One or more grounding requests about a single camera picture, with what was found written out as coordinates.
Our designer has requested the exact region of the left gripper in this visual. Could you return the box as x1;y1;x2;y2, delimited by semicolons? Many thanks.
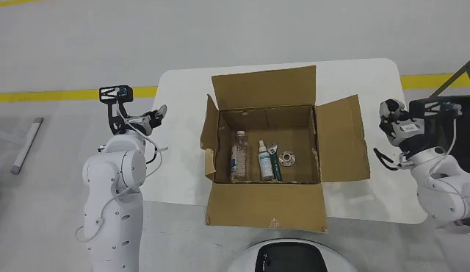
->
123;104;168;136

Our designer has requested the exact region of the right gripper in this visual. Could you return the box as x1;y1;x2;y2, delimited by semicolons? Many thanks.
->
378;99;427;148

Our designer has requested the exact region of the clear plastic water bottle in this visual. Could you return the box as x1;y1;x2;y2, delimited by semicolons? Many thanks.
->
229;130;251;184

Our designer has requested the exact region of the round metal flange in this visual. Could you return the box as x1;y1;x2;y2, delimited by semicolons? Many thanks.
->
278;150;297;168

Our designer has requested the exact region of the small white spray bottle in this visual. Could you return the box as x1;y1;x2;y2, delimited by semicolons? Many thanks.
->
257;140;275;182

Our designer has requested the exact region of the large brown cardboard carton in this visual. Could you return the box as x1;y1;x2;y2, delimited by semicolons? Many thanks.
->
199;65;372;234

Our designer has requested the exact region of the grey metal floor bar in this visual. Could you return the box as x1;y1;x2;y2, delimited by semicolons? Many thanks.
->
10;117;45;176

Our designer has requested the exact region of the robot body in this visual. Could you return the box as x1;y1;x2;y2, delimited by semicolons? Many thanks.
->
226;238;359;272

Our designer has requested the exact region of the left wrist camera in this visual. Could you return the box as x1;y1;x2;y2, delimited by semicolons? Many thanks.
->
98;85;134;136

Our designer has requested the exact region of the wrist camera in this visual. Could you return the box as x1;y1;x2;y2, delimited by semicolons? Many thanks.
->
98;85;134;136
408;94;470;154

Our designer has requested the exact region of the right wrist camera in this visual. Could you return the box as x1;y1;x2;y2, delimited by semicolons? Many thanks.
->
408;94;470;154

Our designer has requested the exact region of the black cable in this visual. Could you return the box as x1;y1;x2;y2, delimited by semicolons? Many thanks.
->
373;147;405;171

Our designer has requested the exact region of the dark metal frame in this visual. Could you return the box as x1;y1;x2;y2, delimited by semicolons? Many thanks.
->
428;60;470;99

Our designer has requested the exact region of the thin white cable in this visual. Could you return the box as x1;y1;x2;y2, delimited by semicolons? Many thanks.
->
75;102;170;243

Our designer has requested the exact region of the green handled adjustable wrench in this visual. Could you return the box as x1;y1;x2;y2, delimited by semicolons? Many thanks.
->
267;143;283;182

